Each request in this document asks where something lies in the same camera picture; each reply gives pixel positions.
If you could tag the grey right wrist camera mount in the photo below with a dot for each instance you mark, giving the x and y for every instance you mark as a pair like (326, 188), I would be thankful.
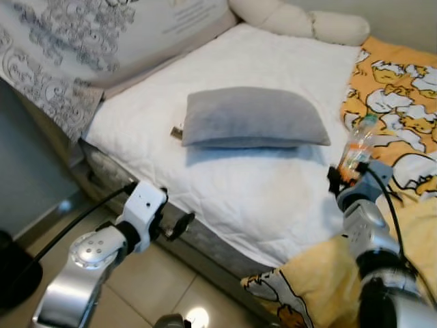
(369, 181)

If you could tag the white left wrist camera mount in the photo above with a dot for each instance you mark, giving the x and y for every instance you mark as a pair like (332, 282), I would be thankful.
(145, 205)

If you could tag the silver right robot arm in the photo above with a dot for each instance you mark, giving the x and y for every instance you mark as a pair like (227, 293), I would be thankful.
(379, 273)

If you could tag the yellow cartoon print blanket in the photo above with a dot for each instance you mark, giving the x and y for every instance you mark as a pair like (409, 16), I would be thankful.
(396, 89)

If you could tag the small brown tag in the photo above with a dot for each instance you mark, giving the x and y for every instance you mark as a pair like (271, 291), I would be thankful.
(177, 132)

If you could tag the grey robot foot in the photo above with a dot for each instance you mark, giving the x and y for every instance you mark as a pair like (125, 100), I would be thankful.
(171, 321)

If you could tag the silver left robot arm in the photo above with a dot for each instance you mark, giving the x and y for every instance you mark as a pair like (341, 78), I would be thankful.
(82, 273)

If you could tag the grey fleece pillow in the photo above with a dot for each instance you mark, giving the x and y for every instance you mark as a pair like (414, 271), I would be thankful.
(252, 116)

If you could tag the grey ornament patterned headboard cushion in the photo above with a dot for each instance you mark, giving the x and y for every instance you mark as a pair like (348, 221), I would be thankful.
(82, 41)

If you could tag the black round floor object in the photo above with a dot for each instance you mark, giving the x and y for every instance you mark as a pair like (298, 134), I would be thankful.
(17, 273)

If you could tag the clear plastic bottle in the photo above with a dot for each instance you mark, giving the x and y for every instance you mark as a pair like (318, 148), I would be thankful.
(360, 143)

